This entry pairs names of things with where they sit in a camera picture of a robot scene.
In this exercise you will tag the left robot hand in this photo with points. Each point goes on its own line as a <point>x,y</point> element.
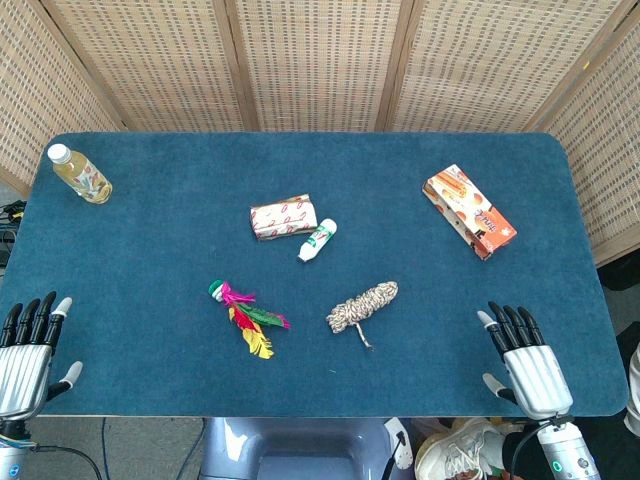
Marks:
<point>22,360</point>

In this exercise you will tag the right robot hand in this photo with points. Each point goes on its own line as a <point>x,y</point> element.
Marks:
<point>535,372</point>

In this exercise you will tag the colourful feather shuttlecock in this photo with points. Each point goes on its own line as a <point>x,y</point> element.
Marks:
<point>246,315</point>

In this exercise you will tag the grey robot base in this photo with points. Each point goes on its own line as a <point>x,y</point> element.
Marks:
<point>305,450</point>

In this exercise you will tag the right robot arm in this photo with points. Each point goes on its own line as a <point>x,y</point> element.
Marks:
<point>567,450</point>

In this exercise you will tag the white sneaker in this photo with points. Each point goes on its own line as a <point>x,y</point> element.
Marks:
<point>457,450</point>

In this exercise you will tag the orange snack box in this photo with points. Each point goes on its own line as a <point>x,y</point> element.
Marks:
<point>467,210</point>

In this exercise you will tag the yellow drink bottle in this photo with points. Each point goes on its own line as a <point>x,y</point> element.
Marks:
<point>82,175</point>

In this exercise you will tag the blue table mat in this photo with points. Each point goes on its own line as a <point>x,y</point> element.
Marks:
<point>320,280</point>

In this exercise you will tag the white green tube bottle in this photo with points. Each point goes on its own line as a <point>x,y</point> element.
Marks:
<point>317,241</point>

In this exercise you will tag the white red patterned box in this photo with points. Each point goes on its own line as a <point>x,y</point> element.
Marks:
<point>284,217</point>

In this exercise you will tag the woven bamboo folding screen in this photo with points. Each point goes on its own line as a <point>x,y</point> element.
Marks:
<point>320,65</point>

